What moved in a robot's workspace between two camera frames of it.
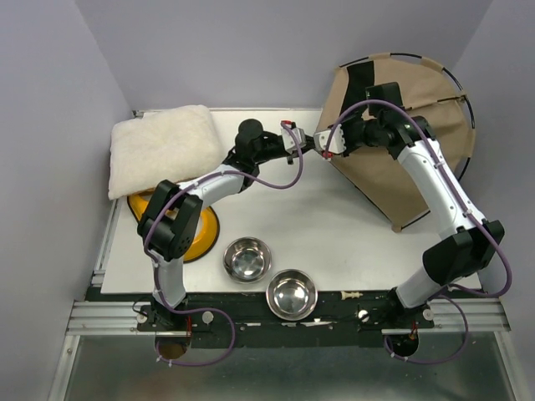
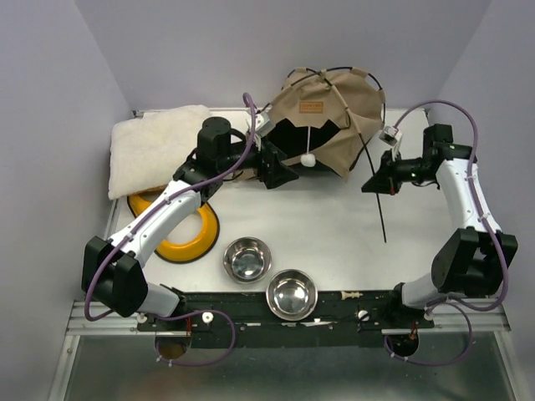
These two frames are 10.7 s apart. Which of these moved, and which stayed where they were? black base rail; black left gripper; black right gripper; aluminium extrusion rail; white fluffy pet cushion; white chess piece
Moved: black left gripper; black right gripper
Stayed: white fluffy pet cushion; aluminium extrusion rail; black base rail; white chess piece
